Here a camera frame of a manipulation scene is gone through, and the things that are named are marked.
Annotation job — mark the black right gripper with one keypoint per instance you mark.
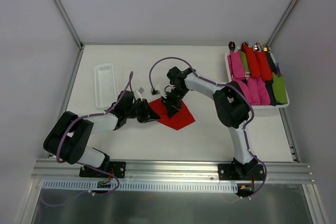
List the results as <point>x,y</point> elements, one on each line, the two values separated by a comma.
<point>171,102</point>

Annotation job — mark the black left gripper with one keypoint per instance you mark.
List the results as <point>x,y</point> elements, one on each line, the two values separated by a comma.
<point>143,111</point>

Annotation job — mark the red paper napkin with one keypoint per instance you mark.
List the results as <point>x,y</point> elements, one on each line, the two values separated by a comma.
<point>180,120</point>

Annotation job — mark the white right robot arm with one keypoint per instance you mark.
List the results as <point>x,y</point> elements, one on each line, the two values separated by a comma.
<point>232,110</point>

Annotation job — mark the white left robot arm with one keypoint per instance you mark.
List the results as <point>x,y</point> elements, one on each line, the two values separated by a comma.
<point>68,139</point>

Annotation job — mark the white utensil tray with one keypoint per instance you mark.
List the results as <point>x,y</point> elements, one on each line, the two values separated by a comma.
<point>104,84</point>

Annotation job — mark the white basket of rolled napkins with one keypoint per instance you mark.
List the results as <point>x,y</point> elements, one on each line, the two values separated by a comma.
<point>258,74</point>

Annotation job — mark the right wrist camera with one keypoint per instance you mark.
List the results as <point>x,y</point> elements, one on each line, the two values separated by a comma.
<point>156,89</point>

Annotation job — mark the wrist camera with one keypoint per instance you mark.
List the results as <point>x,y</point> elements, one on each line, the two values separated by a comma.
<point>138,93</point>
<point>156,89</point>

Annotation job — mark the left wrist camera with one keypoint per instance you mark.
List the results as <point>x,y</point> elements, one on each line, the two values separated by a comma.
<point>138,93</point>

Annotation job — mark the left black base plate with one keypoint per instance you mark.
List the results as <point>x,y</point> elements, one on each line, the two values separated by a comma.
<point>108,168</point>

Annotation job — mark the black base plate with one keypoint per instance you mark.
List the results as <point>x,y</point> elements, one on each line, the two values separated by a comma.
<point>108,168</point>
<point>240,173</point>

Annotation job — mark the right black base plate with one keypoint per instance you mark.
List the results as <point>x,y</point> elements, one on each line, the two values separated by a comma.
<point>240,173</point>

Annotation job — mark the white slotted cable duct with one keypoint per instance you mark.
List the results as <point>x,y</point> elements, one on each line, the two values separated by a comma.
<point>216,187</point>

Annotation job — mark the aluminium mounting rail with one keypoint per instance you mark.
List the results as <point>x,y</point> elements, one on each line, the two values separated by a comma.
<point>177,171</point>

